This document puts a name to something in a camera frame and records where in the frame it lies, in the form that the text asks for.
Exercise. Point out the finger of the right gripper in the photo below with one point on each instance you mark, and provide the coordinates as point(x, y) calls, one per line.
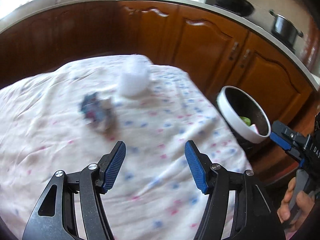
point(281, 132)
point(292, 146)

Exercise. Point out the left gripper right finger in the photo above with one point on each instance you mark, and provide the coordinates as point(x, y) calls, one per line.
point(254, 216)

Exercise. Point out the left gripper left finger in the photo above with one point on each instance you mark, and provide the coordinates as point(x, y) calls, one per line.
point(53, 216)

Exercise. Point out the green snack bag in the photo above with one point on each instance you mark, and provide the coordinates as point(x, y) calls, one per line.
point(246, 120)

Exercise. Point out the dark blue wrapper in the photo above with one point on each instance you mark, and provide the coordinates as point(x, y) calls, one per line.
point(99, 112)

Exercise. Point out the white foam fruit net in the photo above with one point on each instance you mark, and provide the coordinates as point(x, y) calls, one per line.
point(134, 77)

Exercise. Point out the black white trash bin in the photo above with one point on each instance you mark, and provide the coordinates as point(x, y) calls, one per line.
point(233, 103)

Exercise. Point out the brown lower kitchen cabinets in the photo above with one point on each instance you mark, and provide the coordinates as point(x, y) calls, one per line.
point(216, 48)

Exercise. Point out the black stock pot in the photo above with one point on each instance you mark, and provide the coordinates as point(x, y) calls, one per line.
point(284, 30)

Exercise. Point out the black wok pan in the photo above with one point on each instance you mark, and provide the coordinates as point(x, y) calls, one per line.
point(241, 8)

